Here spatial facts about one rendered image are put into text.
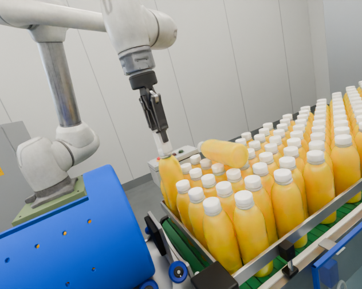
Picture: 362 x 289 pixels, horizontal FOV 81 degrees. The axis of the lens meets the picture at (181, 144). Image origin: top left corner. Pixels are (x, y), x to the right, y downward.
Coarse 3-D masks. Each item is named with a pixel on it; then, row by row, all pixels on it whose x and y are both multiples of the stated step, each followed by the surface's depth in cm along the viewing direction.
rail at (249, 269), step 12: (360, 180) 59; (348, 192) 56; (336, 204) 55; (312, 216) 51; (324, 216) 53; (300, 228) 49; (312, 228) 51; (288, 240) 48; (264, 252) 45; (276, 252) 47; (252, 264) 44; (264, 264) 45; (240, 276) 43
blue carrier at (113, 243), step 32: (96, 192) 41; (32, 224) 55; (64, 224) 37; (96, 224) 38; (128, 224) 39; (0, 256) 33; (32, 256) 34; (64, 256) 35; (96, 256) 37; (128, 256) 39; (0, 288) 32; (32, 288) 33; (64, 288) 35; (96, 288) 37; (128, 288) 42
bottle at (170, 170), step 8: (160, 160) 64; (168, 160) 63; (176, 160) 64; (160, 168) 64; (168, 168) 62; (176, 168) 63; (160, 176) 65; (168, 176) 63; (176, 176) 63; (168, 184) 64; (168, 192) 65; (176, 192) 64; (168, 200) 67; (176, 208) 66
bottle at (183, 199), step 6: (180, 192) 59; (186, 192) 59; (180, 198) 59; (186, 198) 59; (180, 204) 59; (186, 204) 58; (180, 210) 60; (186, 210) 59; (180, 216) 62; (186, 216) 59; (186, 222) 60; (192, 234) 61; (192, 246) 63
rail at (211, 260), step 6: (162, 204) 76; (168, 210) 71; (174, 216) 67; (174, 222) 68; (180, 222) 63; (180, 228) 63; (186, 228) 60; (186, 234) 60; (192, 240) 56; (198, 246) 53; (204, 252) 50; (204, 258) 52; (210, 258) 48; (210, 264) 49
